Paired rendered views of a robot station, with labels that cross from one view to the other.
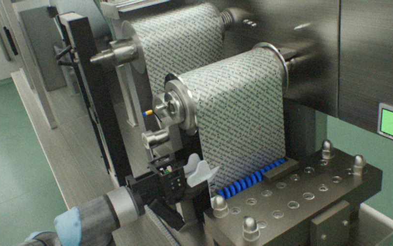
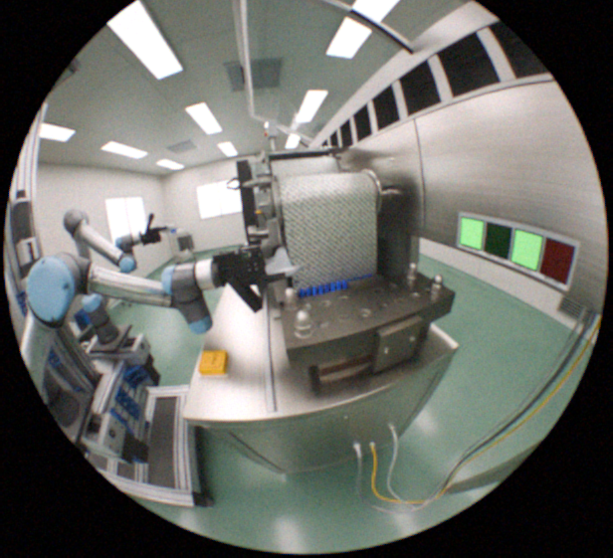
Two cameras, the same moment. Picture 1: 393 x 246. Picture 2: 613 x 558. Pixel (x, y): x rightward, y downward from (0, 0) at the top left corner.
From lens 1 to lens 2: 47 cm
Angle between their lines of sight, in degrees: 19
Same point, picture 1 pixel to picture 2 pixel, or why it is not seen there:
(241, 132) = (330, 237)
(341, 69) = (425, 186)
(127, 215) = (204, 280)
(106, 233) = (189, 289)
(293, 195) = (368, 304)
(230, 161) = (316, 263)
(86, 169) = not seen: hidden behind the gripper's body
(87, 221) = (176, 274)
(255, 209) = (324, 310)
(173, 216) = (249, 297)
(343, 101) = (428, 219)
